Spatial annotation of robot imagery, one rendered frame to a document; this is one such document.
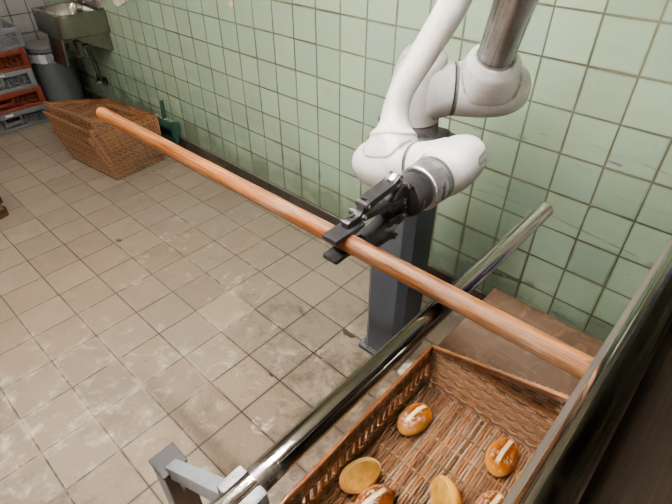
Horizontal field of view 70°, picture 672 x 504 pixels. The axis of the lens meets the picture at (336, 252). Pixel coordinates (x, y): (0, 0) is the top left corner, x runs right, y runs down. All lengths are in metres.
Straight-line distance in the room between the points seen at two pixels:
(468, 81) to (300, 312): 1.35
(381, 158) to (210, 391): 1.36
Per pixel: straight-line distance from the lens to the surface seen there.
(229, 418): 2.01
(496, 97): 1.48
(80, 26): 4.25
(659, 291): 0.38
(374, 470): 1.15
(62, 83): 4.93
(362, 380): 0.60
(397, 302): 1.87
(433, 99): 1.48
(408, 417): 1.22
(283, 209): 0.83
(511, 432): 1.29
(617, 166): 1.90
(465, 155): 0.96
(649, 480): 0.31
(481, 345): 1.48
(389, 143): 1.03
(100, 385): 2.27
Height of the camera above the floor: 1.65
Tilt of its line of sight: 38 degrees down
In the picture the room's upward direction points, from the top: straight up
